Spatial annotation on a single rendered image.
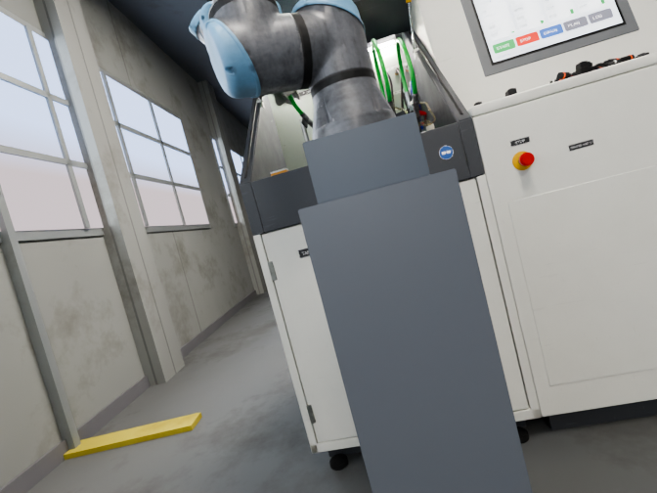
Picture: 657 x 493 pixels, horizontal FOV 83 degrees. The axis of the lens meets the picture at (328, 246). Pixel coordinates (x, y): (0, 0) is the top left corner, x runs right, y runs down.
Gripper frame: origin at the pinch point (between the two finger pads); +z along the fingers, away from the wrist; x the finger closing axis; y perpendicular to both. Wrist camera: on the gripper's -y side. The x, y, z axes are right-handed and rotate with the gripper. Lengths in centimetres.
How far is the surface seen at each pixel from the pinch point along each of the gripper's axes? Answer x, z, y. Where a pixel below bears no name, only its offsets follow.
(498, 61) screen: 45, 45, -26
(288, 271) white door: -15, 25, 49
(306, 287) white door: -13, 31, 52
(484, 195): 35, 51, 25
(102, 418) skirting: -179, 21, 90
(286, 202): -6.2, 13.0, 34.0
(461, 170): 33, 43, 21
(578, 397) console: 30, 102, 63
